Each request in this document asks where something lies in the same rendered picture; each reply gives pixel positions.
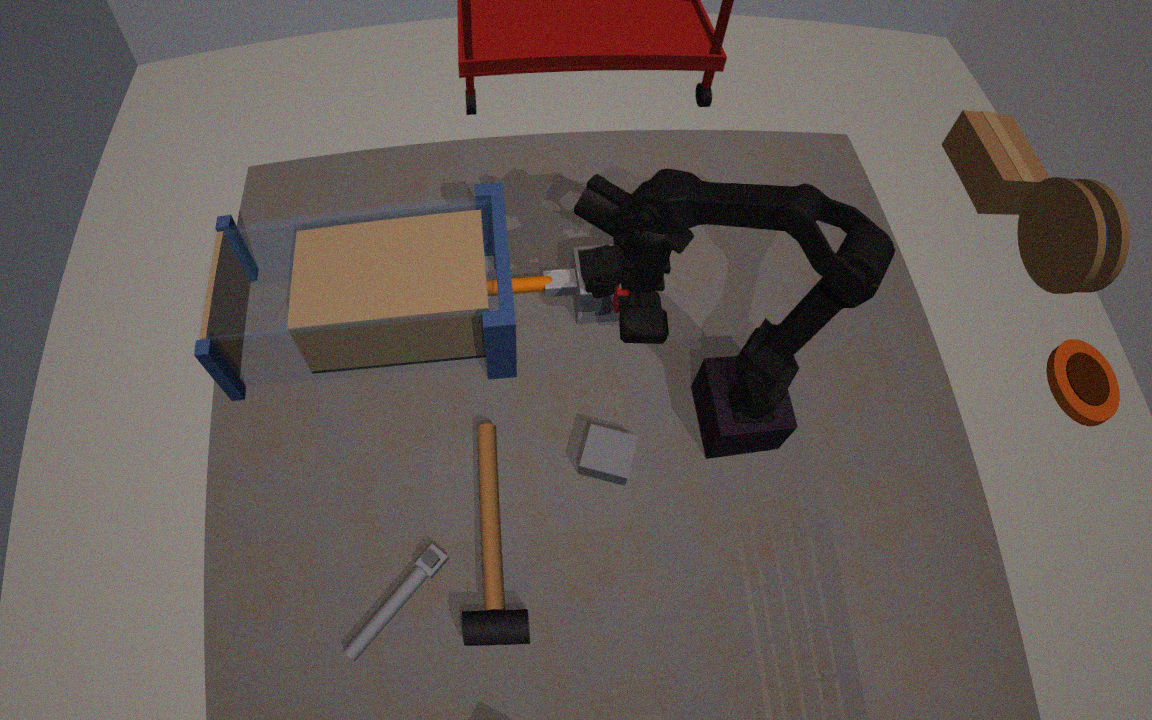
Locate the wooden-handled black mallet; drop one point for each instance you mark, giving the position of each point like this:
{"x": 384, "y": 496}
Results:
{"x": 495, "y": 625}

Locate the grey metal rod with square end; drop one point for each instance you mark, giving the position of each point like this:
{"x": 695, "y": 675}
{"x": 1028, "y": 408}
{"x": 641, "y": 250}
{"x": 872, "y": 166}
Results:
{"x": 427, "y": 566}

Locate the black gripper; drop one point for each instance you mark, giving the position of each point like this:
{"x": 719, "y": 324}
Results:
{"x": 641, "y": 318}

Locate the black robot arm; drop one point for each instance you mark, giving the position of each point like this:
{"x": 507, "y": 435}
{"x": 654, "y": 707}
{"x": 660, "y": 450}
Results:
{"x": 661, "y": 211}

